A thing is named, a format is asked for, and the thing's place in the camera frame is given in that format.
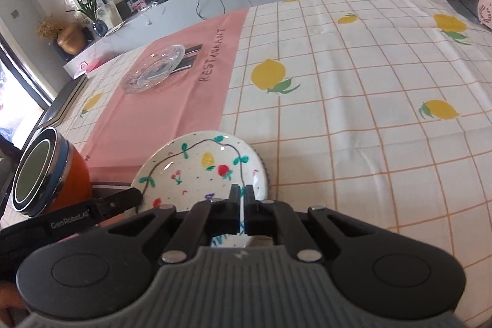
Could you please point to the blue steel bowl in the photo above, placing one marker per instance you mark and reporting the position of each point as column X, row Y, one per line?
column 57, row 151

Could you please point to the person's left hand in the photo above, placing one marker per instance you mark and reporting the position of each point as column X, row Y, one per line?
column 11, row 295

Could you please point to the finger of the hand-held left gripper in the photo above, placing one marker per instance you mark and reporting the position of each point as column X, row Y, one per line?
column 119, row 201

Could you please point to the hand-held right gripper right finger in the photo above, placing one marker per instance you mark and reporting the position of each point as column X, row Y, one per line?
column 250, row 201

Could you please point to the gold vase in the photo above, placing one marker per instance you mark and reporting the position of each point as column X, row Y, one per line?
column 71, row 39

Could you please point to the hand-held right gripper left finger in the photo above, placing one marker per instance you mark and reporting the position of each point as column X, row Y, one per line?
column 235, row 199

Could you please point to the dried yellow flowers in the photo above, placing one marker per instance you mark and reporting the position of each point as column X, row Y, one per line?
column 50, row 27

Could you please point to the clear glass plate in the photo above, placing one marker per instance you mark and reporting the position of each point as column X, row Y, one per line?
column 153, row 68

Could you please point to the black notebook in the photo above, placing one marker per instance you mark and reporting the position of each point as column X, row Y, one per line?
column 61, row 101

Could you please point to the pink placemat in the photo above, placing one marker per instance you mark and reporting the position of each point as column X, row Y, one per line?
column 173, row 109

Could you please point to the small photo frame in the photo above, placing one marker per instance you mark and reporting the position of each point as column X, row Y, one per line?
column 138, row 5

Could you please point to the white painted fruit plate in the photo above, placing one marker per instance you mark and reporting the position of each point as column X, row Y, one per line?
column 200, row 166

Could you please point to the orange bowl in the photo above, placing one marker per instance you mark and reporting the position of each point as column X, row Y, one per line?
column 75, row 178

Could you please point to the dark blue glass vase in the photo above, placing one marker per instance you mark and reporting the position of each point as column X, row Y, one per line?
column 100, row 27

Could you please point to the checked lemon print tablecloth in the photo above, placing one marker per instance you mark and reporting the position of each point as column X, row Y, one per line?
column 346, row 120

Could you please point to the pink desk fan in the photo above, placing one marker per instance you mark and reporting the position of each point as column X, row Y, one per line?
column 485, row 11

